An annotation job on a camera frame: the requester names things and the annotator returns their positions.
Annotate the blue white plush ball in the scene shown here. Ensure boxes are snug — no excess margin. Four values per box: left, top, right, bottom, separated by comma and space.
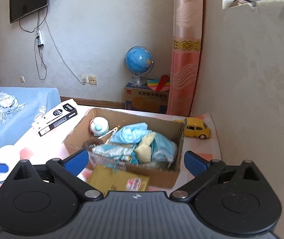
89, 117, 109, 137

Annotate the blue brocade drawstring pouch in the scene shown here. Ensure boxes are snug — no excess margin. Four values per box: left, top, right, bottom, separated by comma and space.
91, 144, 139, 164

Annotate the white lidded jar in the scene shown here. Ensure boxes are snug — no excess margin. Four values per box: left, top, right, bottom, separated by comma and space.
0, 145, 20, 182

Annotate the gold tissue pack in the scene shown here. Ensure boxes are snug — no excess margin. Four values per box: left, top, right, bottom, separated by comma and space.
87, 165, 150, 196

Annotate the yellow toy car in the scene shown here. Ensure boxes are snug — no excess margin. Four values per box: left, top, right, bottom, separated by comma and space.
175, 117, 211, 140

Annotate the brown cardboard box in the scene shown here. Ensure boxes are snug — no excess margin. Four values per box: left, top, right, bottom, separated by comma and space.
63, 108, 185, 189

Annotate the blue cloth in box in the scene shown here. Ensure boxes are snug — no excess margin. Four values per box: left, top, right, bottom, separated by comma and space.
109, 122, 178, 164

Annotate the black white product box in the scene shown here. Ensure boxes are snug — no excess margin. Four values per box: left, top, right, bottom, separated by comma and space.
32, 99, 78, 136

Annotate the blue white fringed scarf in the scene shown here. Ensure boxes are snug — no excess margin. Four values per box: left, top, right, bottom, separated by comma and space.
0, 92, 27, 124

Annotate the blue bed cover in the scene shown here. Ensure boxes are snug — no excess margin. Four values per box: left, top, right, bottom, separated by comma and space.
0, 87, 61, 148

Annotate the rainbow pop fidget toy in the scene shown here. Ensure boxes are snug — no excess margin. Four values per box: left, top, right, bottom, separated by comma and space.
147, 75, 170, 92

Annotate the orange cardboard box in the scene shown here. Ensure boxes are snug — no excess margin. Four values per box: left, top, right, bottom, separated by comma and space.
124, 83, 169, 114

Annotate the blue desk globe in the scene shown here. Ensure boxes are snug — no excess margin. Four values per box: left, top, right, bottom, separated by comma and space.
124, 46, 154, 85

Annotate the hanging white power strip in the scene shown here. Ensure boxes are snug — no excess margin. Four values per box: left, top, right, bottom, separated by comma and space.
36, 30, 44, 48

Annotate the pink patterned curtain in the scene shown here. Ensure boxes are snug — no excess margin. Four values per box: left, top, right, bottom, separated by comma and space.
167, 0, 204, 117

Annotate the white wall socket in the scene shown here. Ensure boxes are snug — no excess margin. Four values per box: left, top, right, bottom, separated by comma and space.
81, 74, 97, 85

